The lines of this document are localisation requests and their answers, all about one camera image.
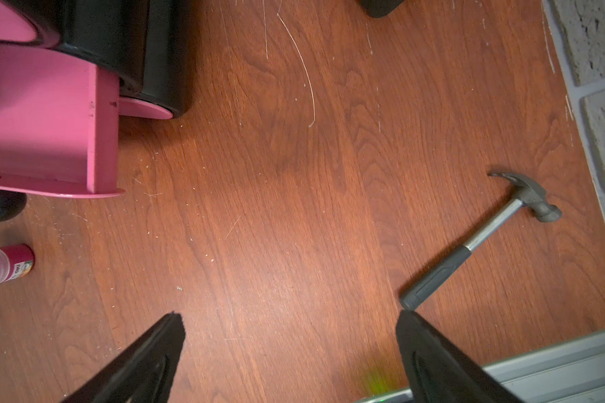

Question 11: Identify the black handled hammer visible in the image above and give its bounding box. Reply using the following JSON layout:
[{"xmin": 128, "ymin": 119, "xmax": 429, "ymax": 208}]
[{"xmin": 399, "ymin": 171, "xmax": 562, "ymax": 311}]

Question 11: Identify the aluminium front rail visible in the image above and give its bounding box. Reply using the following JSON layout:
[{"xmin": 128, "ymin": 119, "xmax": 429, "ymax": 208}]
[{"xmin": 355, "ymin": 324, "xmax": 605, "ymax": 403}]

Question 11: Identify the black plastic tool case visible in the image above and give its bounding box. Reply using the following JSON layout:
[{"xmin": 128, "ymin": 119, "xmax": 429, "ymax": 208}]
[{"xmin": 359, "ymin": 0, "xmax": 404, "ymax": 18}]

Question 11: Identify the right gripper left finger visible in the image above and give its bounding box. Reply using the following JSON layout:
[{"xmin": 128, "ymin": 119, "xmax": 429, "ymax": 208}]
[{"xmin": 64, "ymin": 312, "xmax": 186, "ymax": 402}]

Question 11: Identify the pink paint can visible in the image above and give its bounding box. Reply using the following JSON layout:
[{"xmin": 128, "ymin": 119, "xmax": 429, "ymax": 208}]
[{"xmin": 0, "ymin": 244, "xmax": 35, "ymax": 284}]

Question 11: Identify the black drawer cabinet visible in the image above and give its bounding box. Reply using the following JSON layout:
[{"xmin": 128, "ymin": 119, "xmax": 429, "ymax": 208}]
[{"xmin": 0, "ymin": 1, "xmax": 193, "ymax": 118}]

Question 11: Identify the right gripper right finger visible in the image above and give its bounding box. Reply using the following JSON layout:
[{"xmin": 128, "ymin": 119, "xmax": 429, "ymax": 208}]
[{"xmin": 396, "ymin": 310, "xmax": 520, "ymax": 402}]

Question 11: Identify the pink top drawer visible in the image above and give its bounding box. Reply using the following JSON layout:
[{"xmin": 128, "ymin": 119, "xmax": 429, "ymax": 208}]
[{"xmin": 0, "ymin": 1, "xmax": 38, "ymax": 43}]

